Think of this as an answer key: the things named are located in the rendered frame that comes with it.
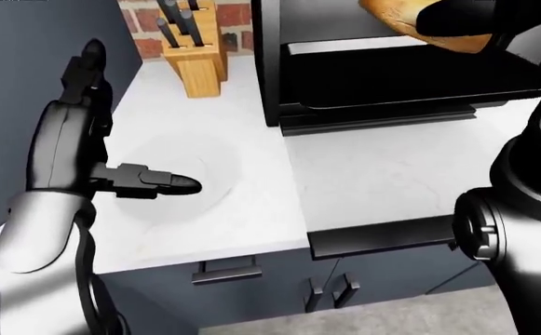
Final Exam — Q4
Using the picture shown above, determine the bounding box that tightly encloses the golden brown bread loaf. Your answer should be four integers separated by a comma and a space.
358, 0, 493, 55

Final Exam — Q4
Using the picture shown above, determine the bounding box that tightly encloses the black toaster oven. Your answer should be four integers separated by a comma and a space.
250, 0, 541, 138

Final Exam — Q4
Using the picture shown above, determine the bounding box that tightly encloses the white round plate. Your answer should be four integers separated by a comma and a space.
109, 133, 249, 225

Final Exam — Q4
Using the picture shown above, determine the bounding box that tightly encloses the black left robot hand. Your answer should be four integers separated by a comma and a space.
25, 38, 203, 201

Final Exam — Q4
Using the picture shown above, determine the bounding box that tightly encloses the dark blue base cabinet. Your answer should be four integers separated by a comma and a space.
93, 246, 499, 335

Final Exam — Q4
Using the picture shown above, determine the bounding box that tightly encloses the black oven tray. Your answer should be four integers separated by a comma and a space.
286, 38, 541, 111

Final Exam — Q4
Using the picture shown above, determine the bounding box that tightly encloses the wall power outlet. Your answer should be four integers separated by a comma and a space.
221, 32, 239, 54

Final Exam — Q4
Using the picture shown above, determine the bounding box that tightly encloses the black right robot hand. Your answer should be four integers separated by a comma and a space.
415, 0, 541, 66

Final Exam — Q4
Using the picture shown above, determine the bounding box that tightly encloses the black cabinet door handle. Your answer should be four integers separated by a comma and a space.
303, 276, 328, 315
331, 272, 361, 310

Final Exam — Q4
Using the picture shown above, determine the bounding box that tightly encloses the black drawer handle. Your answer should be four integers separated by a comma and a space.
191, 255, 264, 286

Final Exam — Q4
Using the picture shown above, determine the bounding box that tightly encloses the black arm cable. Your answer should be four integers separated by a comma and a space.
74, 208, 134, 335

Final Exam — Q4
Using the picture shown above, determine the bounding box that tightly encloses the black appliance top panel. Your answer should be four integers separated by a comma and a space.
306, 215, 458, 262

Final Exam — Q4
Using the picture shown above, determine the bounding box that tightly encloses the wooden knife block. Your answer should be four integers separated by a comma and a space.
163, 0, 229, 100

